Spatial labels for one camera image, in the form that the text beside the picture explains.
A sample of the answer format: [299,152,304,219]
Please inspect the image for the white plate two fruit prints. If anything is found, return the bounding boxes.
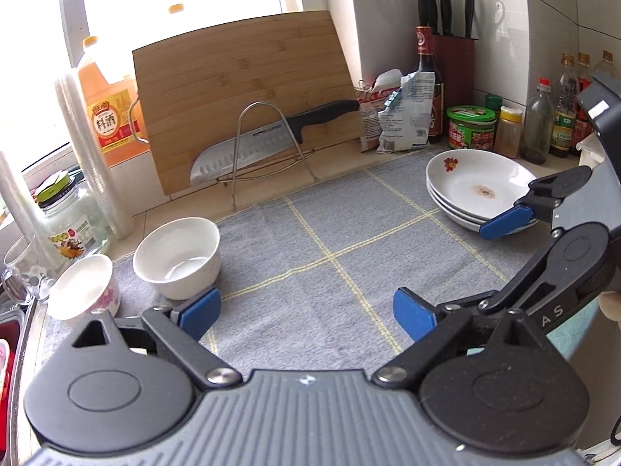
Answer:
[429,189,539,229]

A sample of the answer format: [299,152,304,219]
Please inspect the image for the metal wire rack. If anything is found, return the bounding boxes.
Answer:
[217,101,321,209]

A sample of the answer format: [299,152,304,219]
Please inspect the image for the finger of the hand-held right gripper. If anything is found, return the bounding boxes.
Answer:
[437,243,559,321]
[480,165,593,241]

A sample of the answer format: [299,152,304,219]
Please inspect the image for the plain white bowl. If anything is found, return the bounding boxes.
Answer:
[132,217,221,301]

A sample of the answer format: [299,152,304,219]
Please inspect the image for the green lidded sauce jar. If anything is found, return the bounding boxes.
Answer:
[445,105,498,151]

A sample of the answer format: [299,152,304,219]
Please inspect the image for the red capped glass bottle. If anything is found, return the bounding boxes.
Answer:
[523,78,554,165]

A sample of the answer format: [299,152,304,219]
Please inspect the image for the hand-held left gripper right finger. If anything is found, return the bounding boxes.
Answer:
[371,287,544,391]

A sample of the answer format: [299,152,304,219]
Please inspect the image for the white bowl pink flower print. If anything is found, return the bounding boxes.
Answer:
[47,254,120,321]

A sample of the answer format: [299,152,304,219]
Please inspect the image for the white plate large brown stain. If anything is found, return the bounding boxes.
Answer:
[426,150,538,221]

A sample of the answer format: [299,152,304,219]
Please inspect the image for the stack of clear plastic cups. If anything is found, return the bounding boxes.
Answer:
[54,70,135,240]

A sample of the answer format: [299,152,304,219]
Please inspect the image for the green yellow label oil bottle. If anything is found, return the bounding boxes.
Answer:
[550,55,579,158]

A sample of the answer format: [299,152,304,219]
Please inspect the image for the dark red knife block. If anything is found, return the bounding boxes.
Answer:
[432,34,479,108]

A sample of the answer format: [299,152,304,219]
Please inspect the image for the red label oil bottle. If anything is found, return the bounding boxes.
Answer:
[594,51,619,79]
[572,52,595,156]

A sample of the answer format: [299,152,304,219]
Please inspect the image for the bamboo cutting board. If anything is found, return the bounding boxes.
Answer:
[132,10,367,197]

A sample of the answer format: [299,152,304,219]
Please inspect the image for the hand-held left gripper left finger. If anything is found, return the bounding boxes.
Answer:
[73,287,243,391]

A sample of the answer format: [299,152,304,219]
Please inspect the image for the red white snack bag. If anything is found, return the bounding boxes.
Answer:
[358,88,396,152]

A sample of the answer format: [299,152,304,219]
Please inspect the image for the white blue snack bag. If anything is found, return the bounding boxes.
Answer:
[377,72,436,152]

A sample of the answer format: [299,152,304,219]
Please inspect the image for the person's right hand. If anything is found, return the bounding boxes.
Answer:
[599,291,621,323]

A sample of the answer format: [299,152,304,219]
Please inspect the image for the yellow lidded spice jar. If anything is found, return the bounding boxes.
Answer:
[495,106,524,158]

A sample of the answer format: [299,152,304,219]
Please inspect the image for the dark soy sauce bottle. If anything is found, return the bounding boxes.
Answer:
[412,26,444,144]

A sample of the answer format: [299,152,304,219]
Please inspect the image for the glass jar with dark lid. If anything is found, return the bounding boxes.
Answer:
[34,170,110,270]

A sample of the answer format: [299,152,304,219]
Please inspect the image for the orange cooking wine jug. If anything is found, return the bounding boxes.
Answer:
[78,35,150,168]

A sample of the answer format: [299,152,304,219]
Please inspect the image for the checked grey teal table cloth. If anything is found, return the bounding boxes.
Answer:
[41,148,602,399]

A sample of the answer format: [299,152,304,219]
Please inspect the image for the black handled kitchen knife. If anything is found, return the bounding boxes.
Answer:
[190,99,361,186]

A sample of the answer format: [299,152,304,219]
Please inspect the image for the red plastic container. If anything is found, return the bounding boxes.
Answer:
[0,320,27,447]

